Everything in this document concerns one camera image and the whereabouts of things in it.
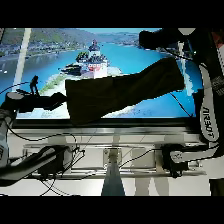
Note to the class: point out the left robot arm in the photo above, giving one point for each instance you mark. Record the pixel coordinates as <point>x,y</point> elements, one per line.
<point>26,165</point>

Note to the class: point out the silver frame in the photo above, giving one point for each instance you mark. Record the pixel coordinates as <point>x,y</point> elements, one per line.
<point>133,137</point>

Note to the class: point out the dark green pants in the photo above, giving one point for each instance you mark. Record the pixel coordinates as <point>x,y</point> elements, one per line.
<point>110,95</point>

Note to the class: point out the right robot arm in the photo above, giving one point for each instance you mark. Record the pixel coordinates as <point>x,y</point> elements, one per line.
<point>210,110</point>

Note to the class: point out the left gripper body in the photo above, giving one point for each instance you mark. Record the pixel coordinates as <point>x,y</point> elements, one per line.
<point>53,101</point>

